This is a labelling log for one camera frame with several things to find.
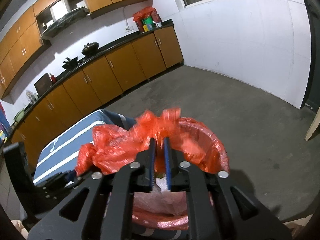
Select red plastic bag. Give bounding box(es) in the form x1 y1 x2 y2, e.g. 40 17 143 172
75 108 181 176

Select glass jar on counter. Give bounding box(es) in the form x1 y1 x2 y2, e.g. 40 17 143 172
25 90 37 105

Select person left hand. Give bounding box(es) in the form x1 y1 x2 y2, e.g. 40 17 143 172
11 219 29 239

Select red bottle on counter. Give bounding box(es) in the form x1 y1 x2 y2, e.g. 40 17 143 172
50 73 56 84

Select upper wooden kitchen cabinets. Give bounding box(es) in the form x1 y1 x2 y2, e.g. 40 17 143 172
1 0 146 98

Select white wooden frame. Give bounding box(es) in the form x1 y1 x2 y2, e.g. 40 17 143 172
304 108 320 141

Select black wok with lid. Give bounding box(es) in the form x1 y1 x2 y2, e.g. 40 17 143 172
81 42 99 56

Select wooden kitchen cabinets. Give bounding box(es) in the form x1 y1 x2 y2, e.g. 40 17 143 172
1 0 146 98
10 21 183 169

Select red plastic trash basket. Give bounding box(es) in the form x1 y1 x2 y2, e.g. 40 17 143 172
105 116 230 231

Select green box on counter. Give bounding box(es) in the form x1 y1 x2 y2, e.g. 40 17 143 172
143 16 153 32

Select red bag on counter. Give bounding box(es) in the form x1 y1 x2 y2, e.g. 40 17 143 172
132 7 157 22

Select black wok pan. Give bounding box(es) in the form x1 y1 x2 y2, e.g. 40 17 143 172
62 57 78 69

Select dark wooden cutting board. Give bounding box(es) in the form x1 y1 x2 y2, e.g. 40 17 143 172
34 73 53 97

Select white translucent plastic bag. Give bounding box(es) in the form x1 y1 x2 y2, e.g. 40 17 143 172
133 176 187 216

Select steel range hood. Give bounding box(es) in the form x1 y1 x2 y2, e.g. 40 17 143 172
36 0 89 40

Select lower wooden kitchen cabinets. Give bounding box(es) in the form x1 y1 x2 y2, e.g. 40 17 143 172
10 21 183 169

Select blue striped tablecloth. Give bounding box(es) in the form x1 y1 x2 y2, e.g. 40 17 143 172
32 109 183 240

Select green cooking pot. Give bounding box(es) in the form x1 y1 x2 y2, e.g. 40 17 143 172
14 109 25 122

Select black countertop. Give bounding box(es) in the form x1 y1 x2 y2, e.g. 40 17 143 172
12 19 174 133

